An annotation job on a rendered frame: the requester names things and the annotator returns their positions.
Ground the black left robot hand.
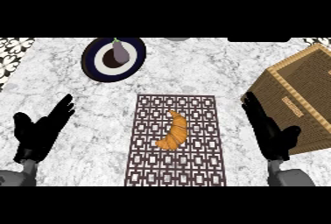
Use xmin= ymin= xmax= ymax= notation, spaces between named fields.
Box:
xmin=12 ymin=93 xmax=77 ymax=165

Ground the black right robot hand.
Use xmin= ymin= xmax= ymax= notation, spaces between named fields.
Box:
xmin=241 ymin=91 xmax=303 ymax=162

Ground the brown wicker basket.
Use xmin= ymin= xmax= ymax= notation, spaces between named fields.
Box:
xmin=244 ymin=43 xmax=331 ymax=156

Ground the golden brown croissant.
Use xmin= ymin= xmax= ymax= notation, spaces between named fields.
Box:
xmin=154 ymin=109 xmax=189 ymax=151

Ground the brown patterned placemat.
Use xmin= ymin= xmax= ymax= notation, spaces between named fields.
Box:
xmin=124 ymin=94 xmax=228 ymax=187

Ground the dark blue and white plate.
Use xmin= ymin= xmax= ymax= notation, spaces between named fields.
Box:
xmin=80 ymin=38 xmax=148 ymax=83

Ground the purple eggplant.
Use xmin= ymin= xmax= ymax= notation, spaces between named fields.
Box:
xmin=111 ymin=38 xmax=132 ymax=65

